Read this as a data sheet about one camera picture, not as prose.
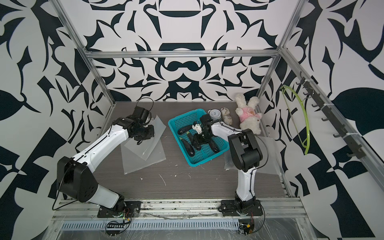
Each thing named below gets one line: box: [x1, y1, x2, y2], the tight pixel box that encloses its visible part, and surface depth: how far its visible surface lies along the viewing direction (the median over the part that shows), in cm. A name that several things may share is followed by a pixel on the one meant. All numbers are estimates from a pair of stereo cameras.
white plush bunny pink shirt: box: [235, 93, 263, 135], surface depth 105 cm
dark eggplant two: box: [181, 139, 196, 157], surface depth 94 cm
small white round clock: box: [207, 109, 222, 121], surface depth 110 cm
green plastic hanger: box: [280, 85, 311, 155], surface depth 72 cm
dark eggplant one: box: [177, 124, 193, 135], surface depth 103 cm
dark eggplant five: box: [208, 140, 221, 154], surface depth 94 cm
